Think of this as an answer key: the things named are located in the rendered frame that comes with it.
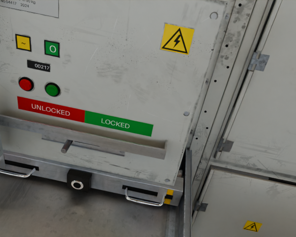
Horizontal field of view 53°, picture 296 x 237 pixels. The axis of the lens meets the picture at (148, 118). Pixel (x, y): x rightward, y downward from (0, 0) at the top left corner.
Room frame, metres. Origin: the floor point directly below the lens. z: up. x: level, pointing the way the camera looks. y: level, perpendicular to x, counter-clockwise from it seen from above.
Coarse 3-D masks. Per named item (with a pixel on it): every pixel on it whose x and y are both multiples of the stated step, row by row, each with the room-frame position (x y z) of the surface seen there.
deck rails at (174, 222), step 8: (184, 152) 0.74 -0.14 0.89; (184, 160) 0.69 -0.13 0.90; (184, 168) 0.65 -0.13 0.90; (184, 176) 0.61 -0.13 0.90; (184, 184) 0.58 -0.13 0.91; (184, 192) 0.55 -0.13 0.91; (184, 200) 0.52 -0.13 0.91; (168, 208) 0.54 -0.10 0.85; (176, 208) 0.54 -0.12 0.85; (184, 208) 0.49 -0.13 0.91; (168, 216) 0.51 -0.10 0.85; (176, 216) 0.52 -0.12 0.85; (184, 216) 0.47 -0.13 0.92; (168, 224) 0.49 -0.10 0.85; (176, 224) 0.49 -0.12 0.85; (184, 224) 0.45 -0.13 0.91; (168, 232) 0.46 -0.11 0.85; (176, 232) 0.47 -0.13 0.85; (184, 232) 0.42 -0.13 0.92
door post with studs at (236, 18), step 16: (240, 0) 0.81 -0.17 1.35; (240, 16) 0.81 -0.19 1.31; (224, 32) 0.82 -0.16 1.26; (240, 32) 0.81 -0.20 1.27; (224, 48) 0.81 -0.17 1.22; (224, 64) 0.81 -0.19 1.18; (208, 80) 0.81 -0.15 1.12; (224, 80) 0.81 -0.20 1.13; (208, 96) 0.81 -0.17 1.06; (208, 112) 0.81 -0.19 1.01; (192, 128) 0.82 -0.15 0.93; (208, 128) 0.81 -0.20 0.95; (192, 144) 0.81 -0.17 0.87; (192, 160) 0.81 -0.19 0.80; (192, 176) 0.81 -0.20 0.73
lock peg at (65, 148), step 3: (66, 141) 0.53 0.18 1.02; (69, 141) 0.53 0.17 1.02; (72, 141) 0.54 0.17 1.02; (66, 144) 0.52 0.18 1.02; (69, 144) 0.52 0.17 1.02; (63, 147) 0.51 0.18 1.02; (66, 147) 0.51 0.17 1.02; (69, 147) 0.52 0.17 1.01; (63, 150) 0.50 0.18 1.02; (66, 150) 0.50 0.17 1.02
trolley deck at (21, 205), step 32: (0, 192) 0.49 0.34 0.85; (32, 192) 0.51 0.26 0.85; (64, 192) 0.53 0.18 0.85; (96, 192) 0.55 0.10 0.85; (0, 224) 0.40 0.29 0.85; (32, 224) 0.42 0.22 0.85; (64, 224) 0.43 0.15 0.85; (96, 224) 0.45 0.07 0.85; (128, 224) 0.47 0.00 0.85; (160, 224) 0.48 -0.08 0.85
